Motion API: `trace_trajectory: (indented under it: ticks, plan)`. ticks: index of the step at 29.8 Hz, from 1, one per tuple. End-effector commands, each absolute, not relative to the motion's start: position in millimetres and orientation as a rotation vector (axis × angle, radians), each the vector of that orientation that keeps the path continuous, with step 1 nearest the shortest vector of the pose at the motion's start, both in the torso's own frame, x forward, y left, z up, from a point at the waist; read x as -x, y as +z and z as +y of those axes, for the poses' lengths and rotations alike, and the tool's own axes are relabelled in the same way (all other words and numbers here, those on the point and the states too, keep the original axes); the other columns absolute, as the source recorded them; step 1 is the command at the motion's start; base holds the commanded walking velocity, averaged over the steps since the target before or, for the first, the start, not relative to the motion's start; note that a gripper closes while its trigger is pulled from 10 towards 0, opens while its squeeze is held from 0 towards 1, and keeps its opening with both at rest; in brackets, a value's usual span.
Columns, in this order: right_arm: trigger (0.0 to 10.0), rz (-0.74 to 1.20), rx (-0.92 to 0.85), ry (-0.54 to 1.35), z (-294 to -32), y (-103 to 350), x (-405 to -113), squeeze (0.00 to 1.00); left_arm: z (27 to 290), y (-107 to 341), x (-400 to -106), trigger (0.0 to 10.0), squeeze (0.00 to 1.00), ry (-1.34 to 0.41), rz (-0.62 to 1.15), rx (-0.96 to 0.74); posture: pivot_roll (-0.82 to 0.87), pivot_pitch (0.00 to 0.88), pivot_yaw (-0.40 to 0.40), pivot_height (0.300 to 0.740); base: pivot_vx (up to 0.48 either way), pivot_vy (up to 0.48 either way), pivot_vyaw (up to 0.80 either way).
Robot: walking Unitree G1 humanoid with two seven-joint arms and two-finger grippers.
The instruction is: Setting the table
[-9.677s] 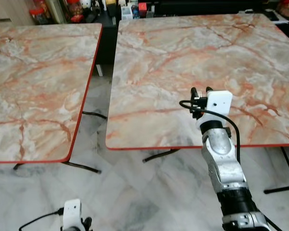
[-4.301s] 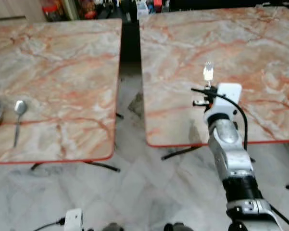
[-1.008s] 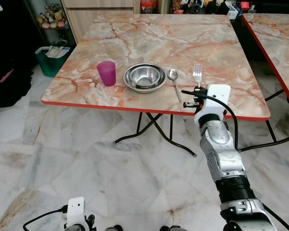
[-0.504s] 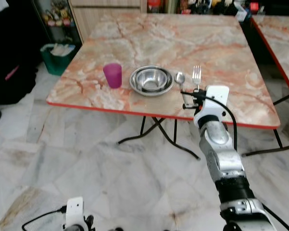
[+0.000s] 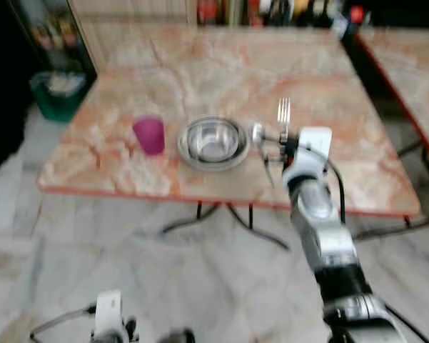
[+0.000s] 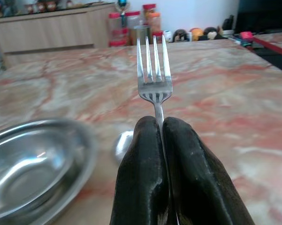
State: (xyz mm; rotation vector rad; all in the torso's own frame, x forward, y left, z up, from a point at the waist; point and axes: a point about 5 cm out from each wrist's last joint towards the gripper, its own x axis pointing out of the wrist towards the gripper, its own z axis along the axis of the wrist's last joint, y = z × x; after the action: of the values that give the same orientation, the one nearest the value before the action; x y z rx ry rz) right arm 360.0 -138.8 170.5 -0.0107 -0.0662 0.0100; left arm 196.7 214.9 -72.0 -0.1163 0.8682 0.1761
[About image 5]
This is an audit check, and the silver metal spoon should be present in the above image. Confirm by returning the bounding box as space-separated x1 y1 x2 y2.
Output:
251 121 276 188

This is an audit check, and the silver metal fork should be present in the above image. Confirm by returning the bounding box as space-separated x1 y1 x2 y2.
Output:
277 97 292 144

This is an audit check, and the dark grey robot foot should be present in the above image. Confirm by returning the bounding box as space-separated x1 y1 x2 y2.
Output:
160 328 196 343

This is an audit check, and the stainless steel bowl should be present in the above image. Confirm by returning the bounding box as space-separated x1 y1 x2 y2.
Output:
176 116 251 172

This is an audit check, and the purple plastic cup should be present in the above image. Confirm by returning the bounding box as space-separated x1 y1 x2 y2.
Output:
132 116 166 156

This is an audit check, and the cluttered dark shelf unit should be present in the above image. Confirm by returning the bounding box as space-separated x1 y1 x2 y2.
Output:
196 0 368 33

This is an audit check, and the white and blue small object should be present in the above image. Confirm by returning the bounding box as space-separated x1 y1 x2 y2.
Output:
330 18 350 39

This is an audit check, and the red round object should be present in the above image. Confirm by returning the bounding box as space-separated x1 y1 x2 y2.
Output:
348 6 365 24

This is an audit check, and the green plastic bin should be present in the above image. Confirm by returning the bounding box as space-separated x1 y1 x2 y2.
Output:
30 70 88 123

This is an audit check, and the dark glass display cabinet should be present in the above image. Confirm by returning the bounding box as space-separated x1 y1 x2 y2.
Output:
7 0 98 76

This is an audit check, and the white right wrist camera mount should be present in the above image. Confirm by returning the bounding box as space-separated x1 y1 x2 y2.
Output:
283 126 334 181

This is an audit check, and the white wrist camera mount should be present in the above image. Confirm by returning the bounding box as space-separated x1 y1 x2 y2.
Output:
93 289 124 343
283 126 334 181

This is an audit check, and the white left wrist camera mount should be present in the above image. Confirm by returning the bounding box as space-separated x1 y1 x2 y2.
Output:
93 289 124 343

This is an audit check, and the black metal table leg frame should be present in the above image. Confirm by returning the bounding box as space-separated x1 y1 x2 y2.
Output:
162 202 429 252

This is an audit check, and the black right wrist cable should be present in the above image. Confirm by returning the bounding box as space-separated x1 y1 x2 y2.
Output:
311 146 347 224

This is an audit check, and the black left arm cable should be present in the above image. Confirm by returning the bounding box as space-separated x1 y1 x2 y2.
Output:
29 306 98 341

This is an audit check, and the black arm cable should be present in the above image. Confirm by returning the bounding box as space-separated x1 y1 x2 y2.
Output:
29 306 98 341
383 304 429 343

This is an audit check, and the black right upper arm cable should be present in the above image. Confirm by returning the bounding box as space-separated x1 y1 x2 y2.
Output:
383 304 429 343

